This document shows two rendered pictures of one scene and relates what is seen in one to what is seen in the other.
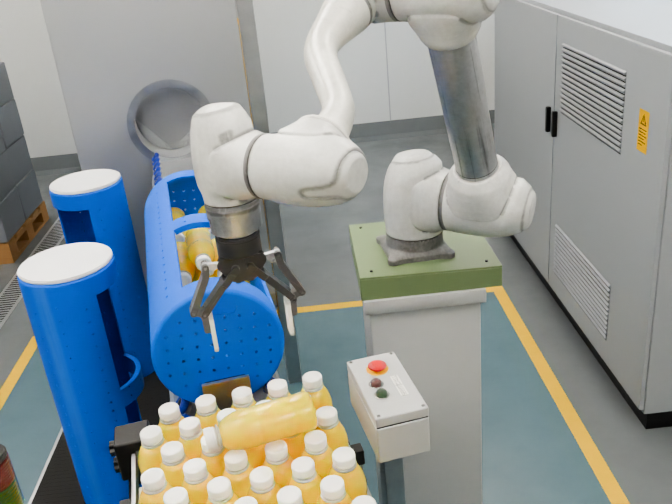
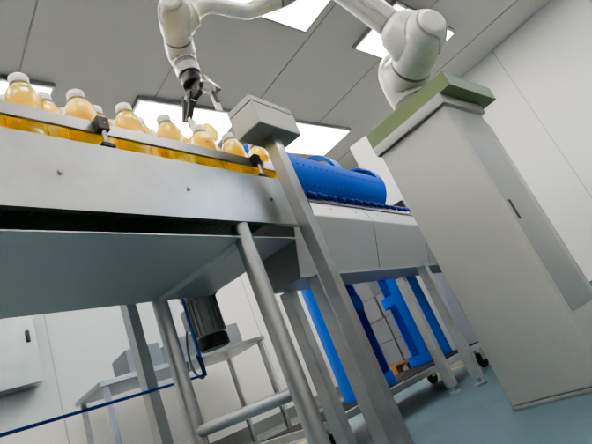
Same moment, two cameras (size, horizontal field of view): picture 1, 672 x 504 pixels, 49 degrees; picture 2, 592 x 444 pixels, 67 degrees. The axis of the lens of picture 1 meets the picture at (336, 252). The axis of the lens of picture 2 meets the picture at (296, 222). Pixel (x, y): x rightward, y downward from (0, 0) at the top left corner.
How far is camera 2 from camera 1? 1.86 m
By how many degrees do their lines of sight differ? 62
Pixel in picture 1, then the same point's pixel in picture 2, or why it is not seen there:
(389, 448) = (238, 129)
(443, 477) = (501, 275)
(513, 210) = (409, 25)
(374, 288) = (375, 136)
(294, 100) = not seen: outside the picture
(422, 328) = (416, 147)
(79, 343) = not seen: hidden behind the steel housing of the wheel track
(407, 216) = (388, 89)
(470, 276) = (425, 92)
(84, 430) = (321, 333)
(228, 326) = not seen: hidden behind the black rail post
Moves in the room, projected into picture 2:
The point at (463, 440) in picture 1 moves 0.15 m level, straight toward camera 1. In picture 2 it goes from (498, 230) to (468, 238)
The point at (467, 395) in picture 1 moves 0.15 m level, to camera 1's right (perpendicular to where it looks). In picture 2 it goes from (477, 185) to (518, 158)
